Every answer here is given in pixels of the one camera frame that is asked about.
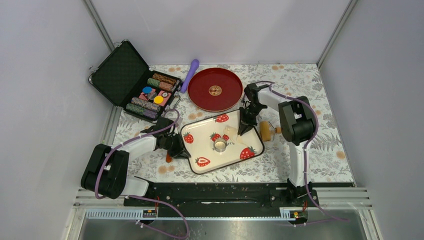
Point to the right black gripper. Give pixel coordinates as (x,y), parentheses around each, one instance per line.
(243,129)

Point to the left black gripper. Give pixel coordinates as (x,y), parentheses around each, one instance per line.
(180,151)

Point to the wooden dough roller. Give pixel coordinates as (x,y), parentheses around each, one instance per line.
(268,132)

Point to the strawberry pattern white tray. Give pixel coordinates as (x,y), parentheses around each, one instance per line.
(211,149)

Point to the small dough piece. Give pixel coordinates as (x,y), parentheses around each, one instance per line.
(233,135)

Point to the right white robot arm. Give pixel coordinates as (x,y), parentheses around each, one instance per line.
(299,125)

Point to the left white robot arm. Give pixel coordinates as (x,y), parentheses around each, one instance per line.
(107,168)

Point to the round red lacquer plate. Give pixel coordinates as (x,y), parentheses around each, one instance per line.
(215,89)

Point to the yellow poker chip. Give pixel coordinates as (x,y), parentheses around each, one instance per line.
(158,100)

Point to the blue poker chip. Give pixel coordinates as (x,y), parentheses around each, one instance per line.
(147,90)

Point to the black poker chip case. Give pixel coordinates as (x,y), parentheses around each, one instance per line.
(121,77)

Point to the floral pattern table mat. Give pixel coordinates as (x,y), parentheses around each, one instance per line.
(327,158)

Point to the metal spatula orange handle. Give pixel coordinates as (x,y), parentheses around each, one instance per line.
(168,158)

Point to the purple silicone handle tool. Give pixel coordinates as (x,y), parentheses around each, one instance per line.
(194,65)

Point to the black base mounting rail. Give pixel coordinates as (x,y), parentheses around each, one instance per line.
(214,200)

